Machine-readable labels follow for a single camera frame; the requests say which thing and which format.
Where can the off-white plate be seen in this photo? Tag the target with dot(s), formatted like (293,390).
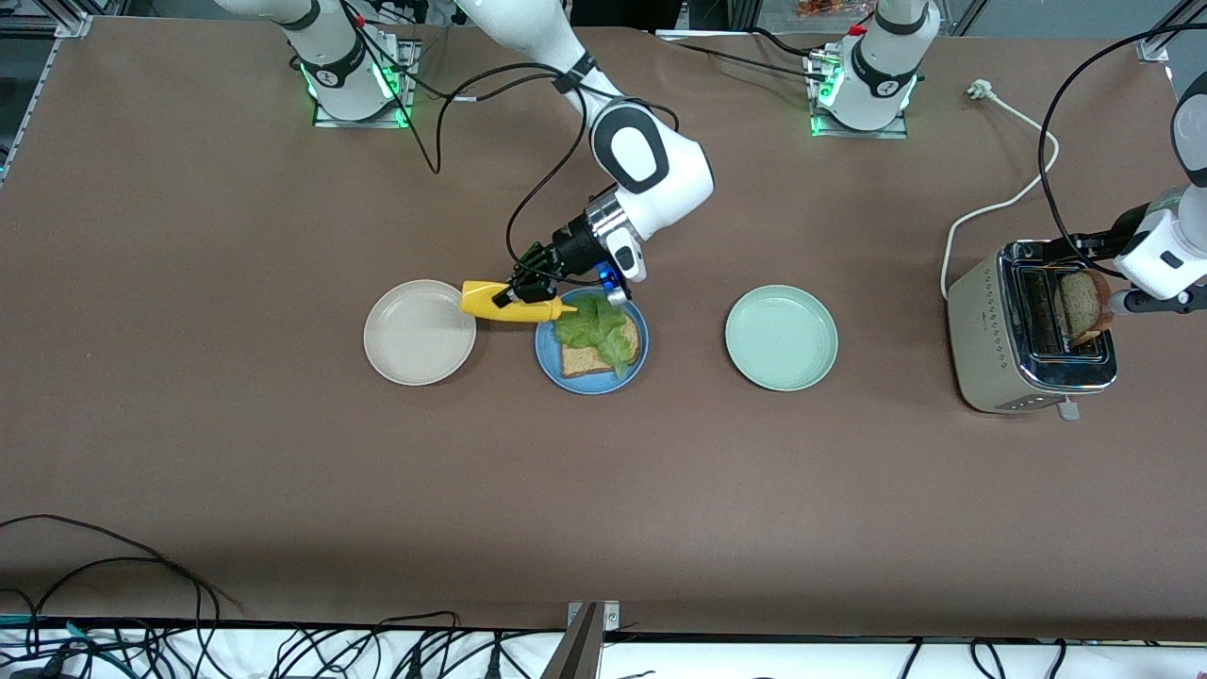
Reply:
(415,332)

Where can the metal table edge bracket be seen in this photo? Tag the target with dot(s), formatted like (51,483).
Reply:
(611,618)

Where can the orange snack packet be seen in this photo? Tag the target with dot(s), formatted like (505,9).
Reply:
(830,8)

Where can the aluminium frame rail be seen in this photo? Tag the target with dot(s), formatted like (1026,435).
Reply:
(40,85)
(1152,49)

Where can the yellow mustard squeeze bottle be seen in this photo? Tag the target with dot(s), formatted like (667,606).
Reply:
(481,300)

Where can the blue plate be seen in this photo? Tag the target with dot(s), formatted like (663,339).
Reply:
(544,358)

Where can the green lettuce leaf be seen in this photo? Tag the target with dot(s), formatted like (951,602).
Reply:
(589,325)

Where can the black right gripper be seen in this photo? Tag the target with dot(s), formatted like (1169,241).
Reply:
(570,245)

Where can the grey metal pole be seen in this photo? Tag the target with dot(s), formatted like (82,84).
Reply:
(575,655)

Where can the pale green plate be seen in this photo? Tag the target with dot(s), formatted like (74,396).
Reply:
(781,338)

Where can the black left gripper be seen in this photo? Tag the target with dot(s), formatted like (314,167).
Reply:
(1125,224)

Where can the brown bread slice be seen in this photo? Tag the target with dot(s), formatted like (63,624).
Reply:
(583,361)
(1082,306)

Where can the cream and chrome toaster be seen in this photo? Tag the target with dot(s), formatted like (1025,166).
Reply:
(981,349)

